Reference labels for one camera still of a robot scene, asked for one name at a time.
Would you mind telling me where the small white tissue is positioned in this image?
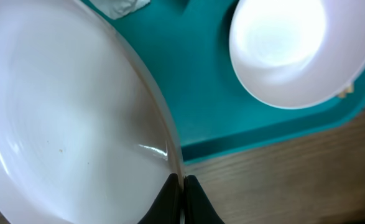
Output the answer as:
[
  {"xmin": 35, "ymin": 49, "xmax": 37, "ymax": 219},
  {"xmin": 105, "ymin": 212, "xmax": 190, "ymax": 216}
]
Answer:
[{"xmin": 90, "ymin": 0, "xmax": 151, "ymax": 20}]

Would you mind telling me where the wooden chopstick right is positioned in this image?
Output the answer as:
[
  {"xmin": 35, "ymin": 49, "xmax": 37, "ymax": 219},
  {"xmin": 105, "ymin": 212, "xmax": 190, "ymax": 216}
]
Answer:
[{"xmin": 338, "ymin": 84, "xmax": 354, "ymax": 99}]

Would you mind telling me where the large white plate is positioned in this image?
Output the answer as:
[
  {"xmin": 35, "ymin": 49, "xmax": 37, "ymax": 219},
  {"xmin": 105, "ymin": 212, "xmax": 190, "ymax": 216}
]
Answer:
[{"xmin": 0, "ymin": 1, "xmax": 182, "ymax": 223}]

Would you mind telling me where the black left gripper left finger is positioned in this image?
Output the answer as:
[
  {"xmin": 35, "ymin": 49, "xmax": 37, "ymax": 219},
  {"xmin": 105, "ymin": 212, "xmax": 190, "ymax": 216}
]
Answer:
[{"xmin": 138, "ymin": 174, "xmax": 182, "ymax": 224}]

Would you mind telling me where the teal plastic tray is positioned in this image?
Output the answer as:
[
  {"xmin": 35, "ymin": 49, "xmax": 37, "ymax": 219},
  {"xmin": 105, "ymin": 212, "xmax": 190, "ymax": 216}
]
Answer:
[{"xmin": 81, "ymin": 0, "xmax": 365, "ymax": 166}]

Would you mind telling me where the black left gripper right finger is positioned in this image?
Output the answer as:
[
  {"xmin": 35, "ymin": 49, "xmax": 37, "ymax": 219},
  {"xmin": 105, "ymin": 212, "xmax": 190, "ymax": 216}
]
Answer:
[{"xmin": 184, "ymin": 175, "xmax": 224, "ymax": 224}]

